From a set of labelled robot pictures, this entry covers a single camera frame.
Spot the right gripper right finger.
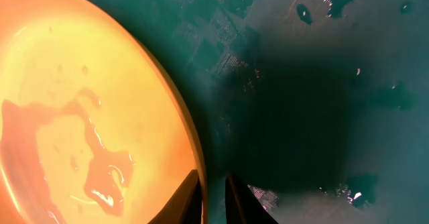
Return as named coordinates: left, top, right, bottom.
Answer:
left=225, top=174, right=278, bottom=224

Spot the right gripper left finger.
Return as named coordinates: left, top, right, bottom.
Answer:
left=149, top=170, right=202, bottom=224

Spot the yellow-green plate top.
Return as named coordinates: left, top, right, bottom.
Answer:
left=1, top=0, right=208, bottom=223

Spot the teal plastic tray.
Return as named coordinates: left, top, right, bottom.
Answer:
left=89, top=0, right=428, bottom=223

